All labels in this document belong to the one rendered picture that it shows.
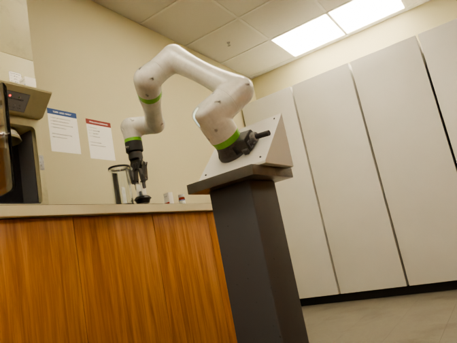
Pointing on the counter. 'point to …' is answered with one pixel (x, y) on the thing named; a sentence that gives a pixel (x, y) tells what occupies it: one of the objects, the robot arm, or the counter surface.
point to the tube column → (15, 28)
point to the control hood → (35, 109)
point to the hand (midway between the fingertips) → (141, 189)
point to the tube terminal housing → (21, 124)
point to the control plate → (18, 101)
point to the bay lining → (24, 173)
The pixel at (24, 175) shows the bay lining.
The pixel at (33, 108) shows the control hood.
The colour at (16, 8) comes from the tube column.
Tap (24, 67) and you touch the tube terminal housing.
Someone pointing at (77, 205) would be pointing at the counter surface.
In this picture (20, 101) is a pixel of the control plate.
